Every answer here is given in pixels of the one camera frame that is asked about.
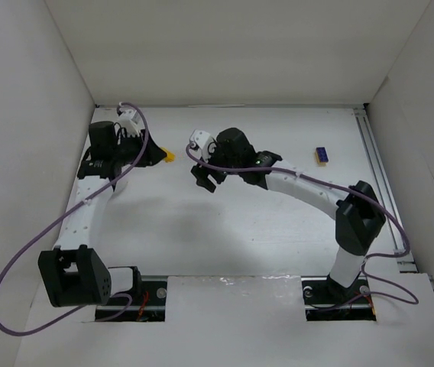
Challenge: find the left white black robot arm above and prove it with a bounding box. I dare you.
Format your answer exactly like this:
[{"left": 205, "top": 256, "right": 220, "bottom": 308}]
[{"left": 37, "top": 120, "right": 167, "bottom": 307}]

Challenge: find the right aluminium rail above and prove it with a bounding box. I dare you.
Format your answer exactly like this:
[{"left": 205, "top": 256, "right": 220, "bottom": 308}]
[{"left": 353, "top": 105, "right": 419, "bottom": 273}]

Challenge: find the yellow lego brick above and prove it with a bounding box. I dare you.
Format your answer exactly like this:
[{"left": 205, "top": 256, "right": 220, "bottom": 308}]
[{"left": 164, "top": 151, "right": 175, "bottom": 163}]

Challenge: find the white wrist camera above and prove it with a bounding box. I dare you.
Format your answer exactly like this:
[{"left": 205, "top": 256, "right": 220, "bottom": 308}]
[
  {"left": 117, "top": 109, "right": 144, "bottom": 137},
  {"left": 189, "top": 129, "right": 217, "bottom": 162}
]

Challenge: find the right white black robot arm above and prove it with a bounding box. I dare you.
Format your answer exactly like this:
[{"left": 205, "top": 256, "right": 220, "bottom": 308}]
[{"left": 186, "top": 128, "right": 386, "bottom": 304}]

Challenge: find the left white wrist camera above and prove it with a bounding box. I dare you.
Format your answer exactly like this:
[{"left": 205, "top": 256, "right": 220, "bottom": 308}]
[{"left": 117, "top": 109, "right": 144, "bottom": 137}]

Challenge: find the purple lego brick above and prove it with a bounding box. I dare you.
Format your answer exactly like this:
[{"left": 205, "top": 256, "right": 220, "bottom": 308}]
[{"left": 316, "top": 147, "right": 329, "bottom": 164}]

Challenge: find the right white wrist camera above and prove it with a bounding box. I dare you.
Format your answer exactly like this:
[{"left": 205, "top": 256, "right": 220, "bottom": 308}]
[{"left": 189, "top": 129, "right": 217, "bottom": 162}]

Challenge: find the yellow lego plate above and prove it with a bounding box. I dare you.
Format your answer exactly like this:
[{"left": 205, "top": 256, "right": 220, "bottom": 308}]
[{"left": 315, "top": 151, "right": 329, "bottom": 167}]

